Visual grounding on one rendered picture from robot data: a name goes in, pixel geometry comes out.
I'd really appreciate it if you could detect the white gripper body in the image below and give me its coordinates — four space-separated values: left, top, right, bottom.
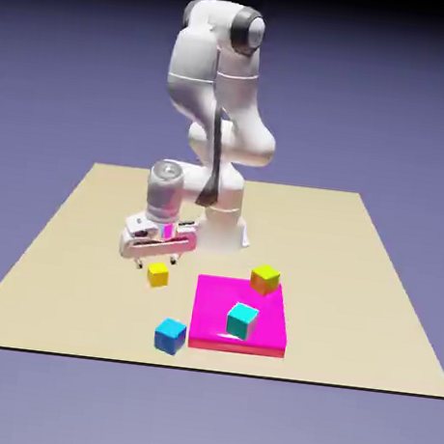
117 223 199 269

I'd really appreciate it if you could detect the small yellow cube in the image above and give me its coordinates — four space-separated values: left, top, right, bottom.
145 261 172 291

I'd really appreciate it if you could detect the small orange cube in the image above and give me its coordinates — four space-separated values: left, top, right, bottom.
248 263 283 298

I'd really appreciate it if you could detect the large magenta box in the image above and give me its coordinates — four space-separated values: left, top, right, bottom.
186 272 294 359

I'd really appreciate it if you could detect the small teal cube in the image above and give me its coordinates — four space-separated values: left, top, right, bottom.
223 300 262 344

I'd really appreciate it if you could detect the small blue cube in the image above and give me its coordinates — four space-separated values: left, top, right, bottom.
152 316 189 357

